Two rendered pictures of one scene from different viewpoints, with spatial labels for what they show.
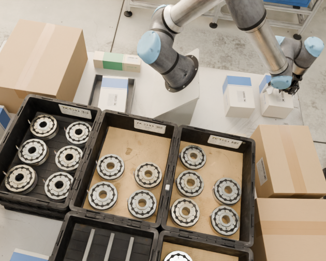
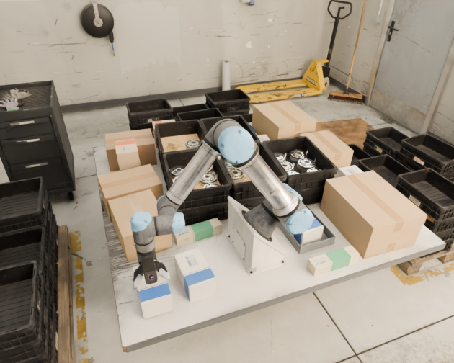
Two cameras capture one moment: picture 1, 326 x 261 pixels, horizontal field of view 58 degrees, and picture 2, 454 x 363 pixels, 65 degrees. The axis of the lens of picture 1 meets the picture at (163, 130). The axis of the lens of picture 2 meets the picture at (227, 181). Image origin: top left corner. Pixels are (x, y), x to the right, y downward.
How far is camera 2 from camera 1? 206 cm
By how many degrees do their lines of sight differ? 85
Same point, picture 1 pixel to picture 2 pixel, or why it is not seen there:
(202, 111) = (223, 257)
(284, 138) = not seen: hidden behind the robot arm
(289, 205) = (138, 186)
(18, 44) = (393, 196)
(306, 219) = (126, 184)
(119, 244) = not seen: hidden behind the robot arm
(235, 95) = (197, 259)
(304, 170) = (127, 206)
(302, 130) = (128, 232)
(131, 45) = not seen: outside the picture
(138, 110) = (277, 235)
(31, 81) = (350, 181)
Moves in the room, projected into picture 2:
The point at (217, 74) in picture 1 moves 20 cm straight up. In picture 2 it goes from (228, 303) to (228, 271)
